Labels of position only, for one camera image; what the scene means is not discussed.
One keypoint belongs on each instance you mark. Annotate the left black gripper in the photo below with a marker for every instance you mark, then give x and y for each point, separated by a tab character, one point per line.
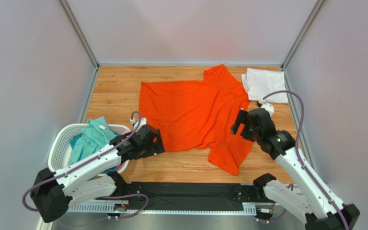
156	146

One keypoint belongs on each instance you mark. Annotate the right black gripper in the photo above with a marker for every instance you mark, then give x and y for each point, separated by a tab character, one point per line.
246	124

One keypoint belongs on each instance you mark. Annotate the orange t-shirt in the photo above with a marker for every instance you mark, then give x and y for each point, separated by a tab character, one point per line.
199	115

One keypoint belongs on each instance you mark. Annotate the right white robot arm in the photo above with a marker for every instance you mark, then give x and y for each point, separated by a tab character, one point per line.
318	208

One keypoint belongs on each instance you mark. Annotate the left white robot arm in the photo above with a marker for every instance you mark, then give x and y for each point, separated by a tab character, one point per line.
55	192

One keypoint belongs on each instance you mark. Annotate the folded white t-shirt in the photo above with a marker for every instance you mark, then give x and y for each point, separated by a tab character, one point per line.
259	82

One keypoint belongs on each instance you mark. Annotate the teal t-shirt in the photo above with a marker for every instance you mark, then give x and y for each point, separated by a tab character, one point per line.
92	138

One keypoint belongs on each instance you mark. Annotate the white laundry basket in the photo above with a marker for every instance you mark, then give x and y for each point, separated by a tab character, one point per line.
61	151

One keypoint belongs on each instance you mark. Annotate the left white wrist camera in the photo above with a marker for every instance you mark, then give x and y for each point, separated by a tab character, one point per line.
137	124

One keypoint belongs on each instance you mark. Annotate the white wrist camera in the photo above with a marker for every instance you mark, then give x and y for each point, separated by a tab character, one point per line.
137	124
267	106

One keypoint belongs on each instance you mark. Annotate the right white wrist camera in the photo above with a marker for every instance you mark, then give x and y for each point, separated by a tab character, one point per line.
267	106

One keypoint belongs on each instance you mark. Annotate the aluminium rail frame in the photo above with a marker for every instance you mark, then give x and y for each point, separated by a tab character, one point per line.
247	209

